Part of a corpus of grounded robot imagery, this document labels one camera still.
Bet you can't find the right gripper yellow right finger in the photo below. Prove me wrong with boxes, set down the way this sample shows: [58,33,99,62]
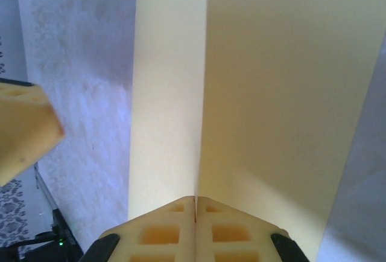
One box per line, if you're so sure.
[196,196,310,262]

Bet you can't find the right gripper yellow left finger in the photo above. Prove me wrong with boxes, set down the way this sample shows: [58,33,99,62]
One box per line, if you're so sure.
[81,196,197,262]

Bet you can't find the yellow cloth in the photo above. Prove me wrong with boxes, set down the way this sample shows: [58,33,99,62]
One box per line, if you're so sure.
[127,0,386,262]

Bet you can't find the aluminium side frame rail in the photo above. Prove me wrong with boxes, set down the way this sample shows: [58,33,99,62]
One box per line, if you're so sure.
[33,161,63,214]

